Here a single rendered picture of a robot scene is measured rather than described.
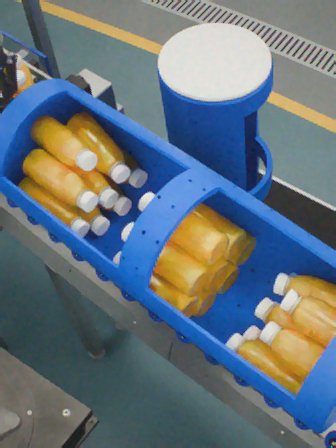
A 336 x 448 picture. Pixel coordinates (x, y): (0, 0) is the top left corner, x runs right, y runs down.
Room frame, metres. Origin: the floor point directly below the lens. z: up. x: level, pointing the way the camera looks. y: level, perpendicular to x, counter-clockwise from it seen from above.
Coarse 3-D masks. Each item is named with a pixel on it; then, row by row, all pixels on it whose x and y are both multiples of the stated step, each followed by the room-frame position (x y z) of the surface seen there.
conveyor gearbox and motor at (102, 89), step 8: (80, 72) 1.50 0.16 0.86; (88, 72) 1.49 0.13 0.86; (88, 80) 1.46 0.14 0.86; (96, 80) 1.45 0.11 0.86; (104, 80) 1.45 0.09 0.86; (96, 88) 1.42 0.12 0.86; (104, 88) 1.41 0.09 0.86; (112, 88) 1.43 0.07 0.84; (96, 96) 1.39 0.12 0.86; (104, 96) 1.41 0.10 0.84; (112, 96) 1.42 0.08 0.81; (112, 104) 1.42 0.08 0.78; (120, 112) 1.46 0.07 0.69
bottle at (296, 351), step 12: (276, 336) 0.50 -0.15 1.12; (288, 336) 0.49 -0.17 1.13; (300, 336) 0.49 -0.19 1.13; (276, 348) 0.48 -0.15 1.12; (288, 348) 0.47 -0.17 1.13; (300, 348) 0.46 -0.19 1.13; (312, 348) 0.46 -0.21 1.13; (324, 348) 0.46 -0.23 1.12; (288, 360) 0.45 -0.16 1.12; (300, 360) 0.44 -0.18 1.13; (312, 360) 0.44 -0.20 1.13; (300, 372) 0.43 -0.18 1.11
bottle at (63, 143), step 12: (36, 120) 1.08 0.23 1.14; (48, 120) 1.07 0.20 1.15; (36, 132) 1.05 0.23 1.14; (48, 132) 1.03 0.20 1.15; (60, 132) 1.02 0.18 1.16; (72, 132) 1.02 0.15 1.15; (48, 144) 1.01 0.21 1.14; (60, 144) 0.99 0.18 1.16; (72, 144) 0.97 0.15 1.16; (84, 144) 0.98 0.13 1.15; (60, 156) 0.97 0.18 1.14; (72, 156) 0.95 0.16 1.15
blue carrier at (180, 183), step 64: (0, 128) 1.02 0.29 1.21; (128, 128) 0.94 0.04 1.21; (128, 192) 0.97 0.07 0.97; (192, 192) 0.75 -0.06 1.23; (128, 256) 0.69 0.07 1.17; (256, 256) 0.73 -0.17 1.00; (320, 256) 0.59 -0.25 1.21; (192, 320) 0.63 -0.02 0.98; (256, 320) 0.61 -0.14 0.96; (256, 384) 0.43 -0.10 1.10; (320, 384) 0.37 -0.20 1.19
